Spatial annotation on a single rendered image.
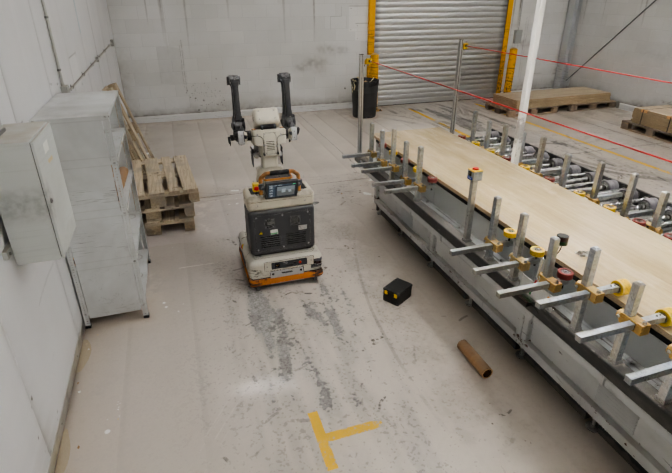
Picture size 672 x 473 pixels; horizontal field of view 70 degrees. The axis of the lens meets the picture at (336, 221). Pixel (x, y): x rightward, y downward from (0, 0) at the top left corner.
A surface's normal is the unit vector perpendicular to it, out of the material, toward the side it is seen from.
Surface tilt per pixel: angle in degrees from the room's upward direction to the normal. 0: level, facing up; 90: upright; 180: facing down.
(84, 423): 0
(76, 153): 90
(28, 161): 90
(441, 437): 0
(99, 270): 90
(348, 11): 90
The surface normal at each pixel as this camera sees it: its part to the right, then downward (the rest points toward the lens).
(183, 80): 0.32, 0.41
